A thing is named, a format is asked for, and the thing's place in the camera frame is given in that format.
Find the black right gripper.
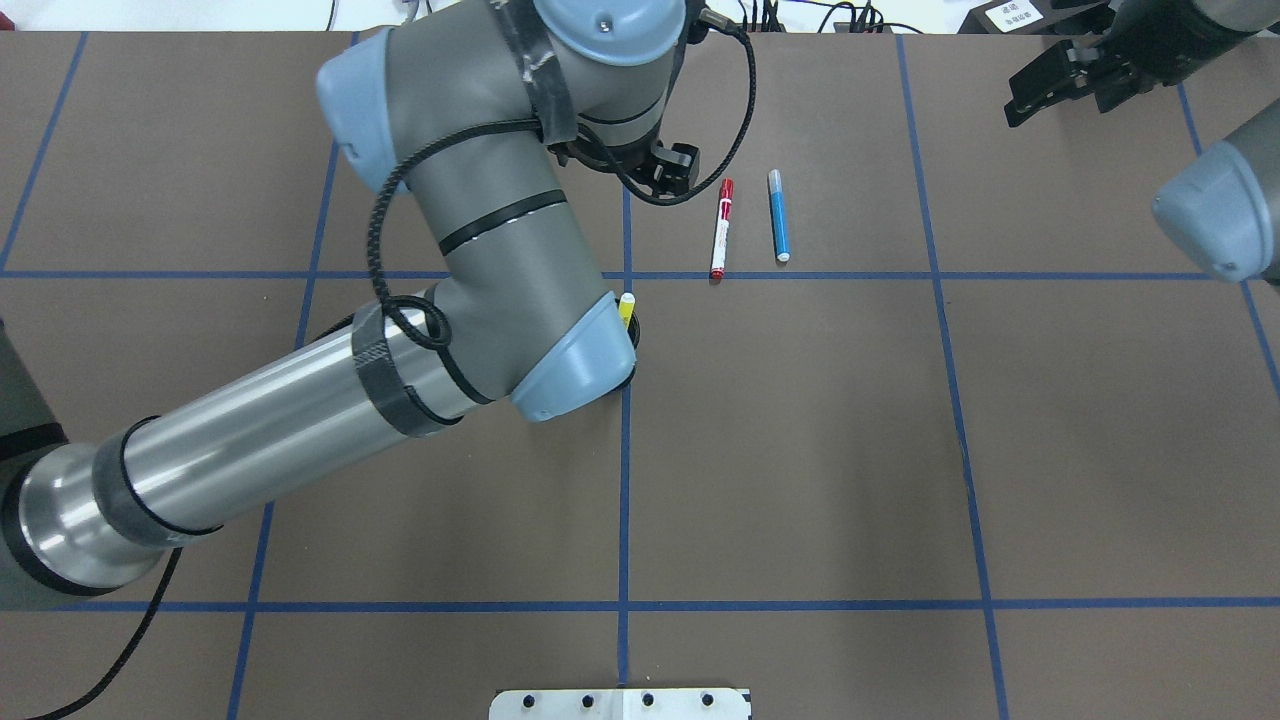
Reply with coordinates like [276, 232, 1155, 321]
[1004, 1, 1261, 128]

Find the blue highlighter pen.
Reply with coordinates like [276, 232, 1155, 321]
[767, 168, 791, 264]

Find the red white marker pen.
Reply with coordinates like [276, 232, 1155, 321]
[708, 178, 735, 283]

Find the yellow highlighter pen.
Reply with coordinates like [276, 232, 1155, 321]
[618, 292, 637, 332]

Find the black mesh pen holder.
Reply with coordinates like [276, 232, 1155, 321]
[616, 315, 643, 391]

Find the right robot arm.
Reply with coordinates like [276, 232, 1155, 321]
[1004, 1, 1279, 284]

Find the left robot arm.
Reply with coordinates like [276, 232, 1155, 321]
[3, 1, 700, 611]

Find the black labelled box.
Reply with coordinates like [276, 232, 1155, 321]
[957, 1, 1055, 35]

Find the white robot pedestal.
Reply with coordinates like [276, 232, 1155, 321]
[488, 687, 754, 719]

